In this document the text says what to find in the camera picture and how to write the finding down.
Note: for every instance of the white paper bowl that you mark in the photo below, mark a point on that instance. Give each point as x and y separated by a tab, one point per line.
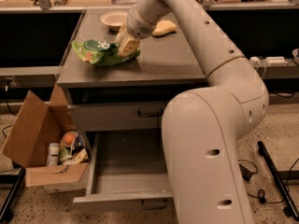
114	20

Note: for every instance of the open grey middle drawer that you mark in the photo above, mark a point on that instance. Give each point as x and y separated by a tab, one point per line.
127	171

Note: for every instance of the grey drawer cabinet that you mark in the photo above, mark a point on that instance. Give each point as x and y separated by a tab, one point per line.
165	68

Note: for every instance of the yellow sponge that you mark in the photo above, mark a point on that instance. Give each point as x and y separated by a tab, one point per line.
164	28

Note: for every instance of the black power adapter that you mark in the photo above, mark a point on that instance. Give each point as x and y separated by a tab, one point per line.
246	172

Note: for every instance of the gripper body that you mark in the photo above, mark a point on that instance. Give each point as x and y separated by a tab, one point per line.
139	26

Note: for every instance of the green rice chip bag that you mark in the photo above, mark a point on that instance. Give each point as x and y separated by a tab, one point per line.
100	53

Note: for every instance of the snack bag with orange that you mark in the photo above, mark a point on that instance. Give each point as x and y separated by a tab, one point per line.
72	149

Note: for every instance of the closed grey top drawer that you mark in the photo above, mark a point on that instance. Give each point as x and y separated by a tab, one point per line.
117	116

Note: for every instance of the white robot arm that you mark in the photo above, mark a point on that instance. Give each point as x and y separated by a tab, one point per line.
200	126

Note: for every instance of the white power strip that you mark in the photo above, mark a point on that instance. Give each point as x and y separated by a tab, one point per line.
268	61

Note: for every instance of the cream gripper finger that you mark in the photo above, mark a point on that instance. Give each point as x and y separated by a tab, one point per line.
120	36
127	46

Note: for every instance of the white spray can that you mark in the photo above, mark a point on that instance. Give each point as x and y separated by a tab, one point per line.
53	154

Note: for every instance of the brown cardboard box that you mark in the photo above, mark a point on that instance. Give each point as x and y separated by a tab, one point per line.
38	125

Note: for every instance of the black left floor bar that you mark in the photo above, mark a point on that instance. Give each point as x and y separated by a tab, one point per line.
13	182

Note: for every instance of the black floor stand bar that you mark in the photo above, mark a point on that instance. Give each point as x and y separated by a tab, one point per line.
287	198

